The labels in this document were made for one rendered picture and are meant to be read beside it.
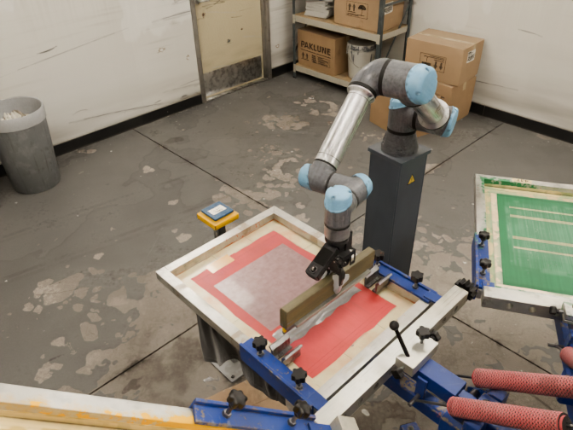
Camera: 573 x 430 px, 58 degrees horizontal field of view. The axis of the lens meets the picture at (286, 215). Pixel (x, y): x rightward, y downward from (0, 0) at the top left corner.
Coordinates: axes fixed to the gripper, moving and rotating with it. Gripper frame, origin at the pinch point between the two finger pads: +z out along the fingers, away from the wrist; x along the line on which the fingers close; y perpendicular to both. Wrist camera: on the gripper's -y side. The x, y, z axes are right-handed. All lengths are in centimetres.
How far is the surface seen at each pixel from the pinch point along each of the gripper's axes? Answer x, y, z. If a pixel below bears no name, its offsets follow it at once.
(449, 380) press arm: -43.1, 0.2, 4.9
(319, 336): -2.8, -7.8, 13.5
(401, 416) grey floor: -8, 45, 109
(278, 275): 27.4, 2.9, 13.6
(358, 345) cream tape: -14.0, -2.0, 13.5
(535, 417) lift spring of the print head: -66, -8, -11
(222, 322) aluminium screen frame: 20.9, -27.8, 10.0
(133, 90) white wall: 365, 128, 74
